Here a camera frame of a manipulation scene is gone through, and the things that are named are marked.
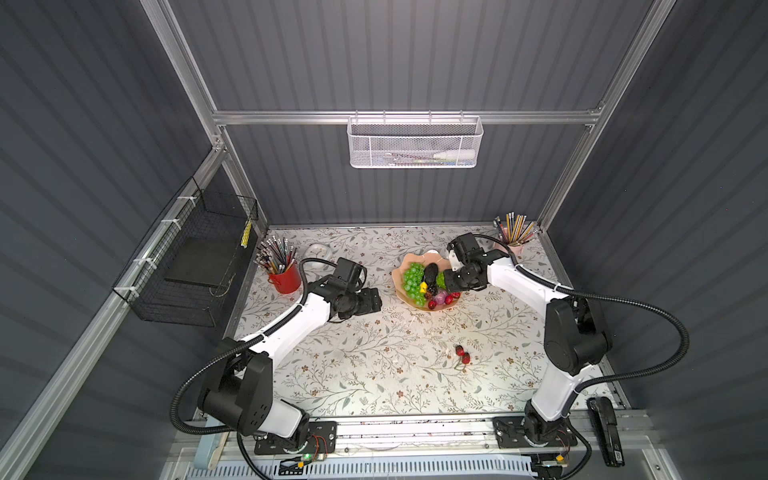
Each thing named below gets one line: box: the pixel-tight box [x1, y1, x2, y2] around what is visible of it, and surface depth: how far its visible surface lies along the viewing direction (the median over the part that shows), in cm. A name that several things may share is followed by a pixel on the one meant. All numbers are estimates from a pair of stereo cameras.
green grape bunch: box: [402, 262, 427, 308], surface depth 97 cm
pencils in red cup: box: [253, 236, 297, 273], surface depth 96 cm
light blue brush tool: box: [194, 434, 215, 469], surface depth 70 cm
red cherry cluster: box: [455, 345, 471, 364], surface depth 87 cm
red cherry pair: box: [428, 292, 461, 310], surface depth 93 cm
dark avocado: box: [424, 262, 439, 285], surface depth 102 cm
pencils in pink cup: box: [493, 211, 535, 246], surface depth 104 cm
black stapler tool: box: [587, 396, 625, 467], surface depth 73 cm
